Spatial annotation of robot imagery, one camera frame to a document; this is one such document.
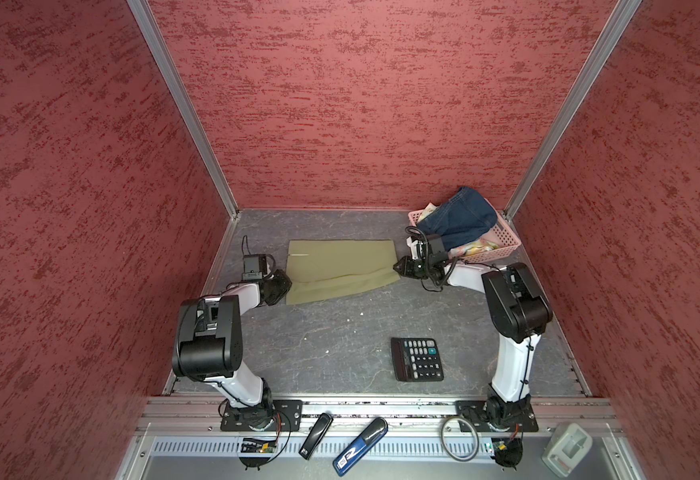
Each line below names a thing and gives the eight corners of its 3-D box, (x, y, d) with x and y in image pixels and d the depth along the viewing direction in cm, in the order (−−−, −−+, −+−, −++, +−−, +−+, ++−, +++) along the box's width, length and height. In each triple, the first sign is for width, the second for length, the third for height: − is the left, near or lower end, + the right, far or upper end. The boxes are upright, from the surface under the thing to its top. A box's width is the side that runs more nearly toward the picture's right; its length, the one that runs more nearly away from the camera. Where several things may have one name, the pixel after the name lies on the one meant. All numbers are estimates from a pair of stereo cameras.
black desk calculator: (394, 381, 82) (396, 378, 79) (391, 342, 89) (392, 337, 86) (441, 382, 82) (444, 378, 79) (434, 342, 89) (437, 337, 86)
